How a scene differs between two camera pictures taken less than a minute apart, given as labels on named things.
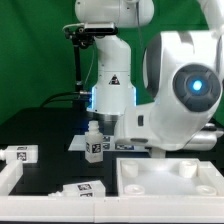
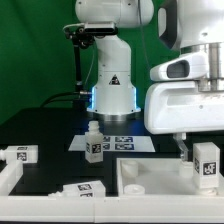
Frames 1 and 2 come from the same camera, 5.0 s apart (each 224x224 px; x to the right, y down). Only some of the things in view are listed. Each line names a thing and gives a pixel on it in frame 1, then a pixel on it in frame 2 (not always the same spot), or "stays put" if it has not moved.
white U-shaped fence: [105, 209] stays put
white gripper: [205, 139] to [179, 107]
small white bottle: [94, 143] stays put
